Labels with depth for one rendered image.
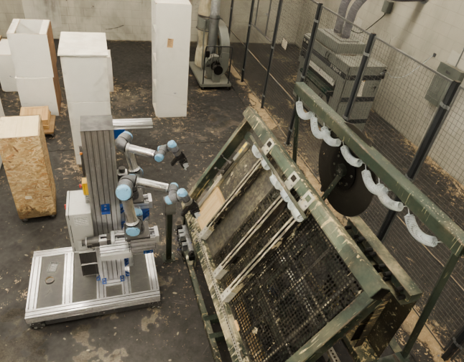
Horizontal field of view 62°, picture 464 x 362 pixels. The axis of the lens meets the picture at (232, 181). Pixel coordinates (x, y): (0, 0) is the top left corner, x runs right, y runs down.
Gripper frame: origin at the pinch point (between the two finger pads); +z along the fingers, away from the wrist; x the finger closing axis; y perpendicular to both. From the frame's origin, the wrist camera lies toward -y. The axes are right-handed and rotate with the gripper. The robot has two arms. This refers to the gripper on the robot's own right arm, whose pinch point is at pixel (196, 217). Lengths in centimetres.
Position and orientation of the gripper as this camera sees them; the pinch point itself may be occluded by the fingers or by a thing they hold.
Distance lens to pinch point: 337.4
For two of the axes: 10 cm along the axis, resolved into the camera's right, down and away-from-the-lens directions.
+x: -2.8, -6.1, 7.4
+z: 3.4, 6.6, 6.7
